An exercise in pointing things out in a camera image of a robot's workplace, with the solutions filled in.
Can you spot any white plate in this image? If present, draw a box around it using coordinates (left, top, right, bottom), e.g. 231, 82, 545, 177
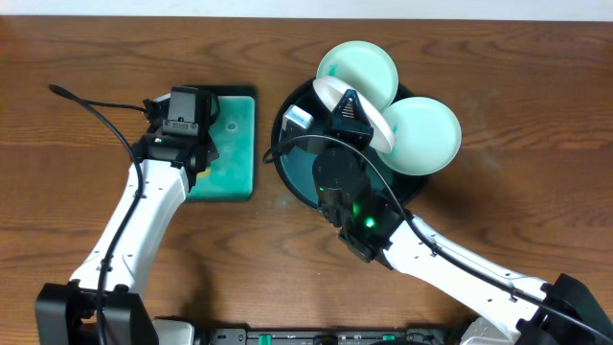
312, 76, 395, 153

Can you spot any mint plate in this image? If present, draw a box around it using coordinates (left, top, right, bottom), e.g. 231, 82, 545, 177
377, 97, 462, 175
316, 40, 399, 112

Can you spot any green yellow sponge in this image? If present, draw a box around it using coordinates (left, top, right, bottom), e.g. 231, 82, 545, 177
196, 166, 212, 181

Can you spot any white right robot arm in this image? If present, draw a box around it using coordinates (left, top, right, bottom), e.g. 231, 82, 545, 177
313, 80, 612, 344

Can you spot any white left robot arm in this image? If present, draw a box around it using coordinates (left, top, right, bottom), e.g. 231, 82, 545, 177
35, 130, 218, 344

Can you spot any black round tray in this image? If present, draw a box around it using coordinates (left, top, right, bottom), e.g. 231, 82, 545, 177
271, 78, 429, 211

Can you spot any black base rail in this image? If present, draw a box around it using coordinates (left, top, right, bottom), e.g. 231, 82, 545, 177
152, 327, 461, 345

